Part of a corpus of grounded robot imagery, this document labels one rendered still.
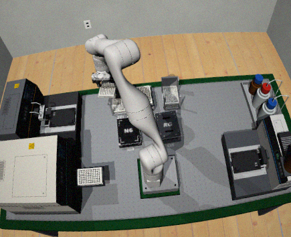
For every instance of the black plate nest with label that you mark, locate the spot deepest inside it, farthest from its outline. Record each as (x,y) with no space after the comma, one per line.
(128,135)

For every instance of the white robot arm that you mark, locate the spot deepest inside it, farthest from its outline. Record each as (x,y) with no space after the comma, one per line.
(115,55)

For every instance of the blue bottle cap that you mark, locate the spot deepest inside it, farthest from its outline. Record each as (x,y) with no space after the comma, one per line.
(258,78)
(271,104)

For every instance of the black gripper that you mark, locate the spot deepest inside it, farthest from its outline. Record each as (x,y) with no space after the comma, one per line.
(98,81)

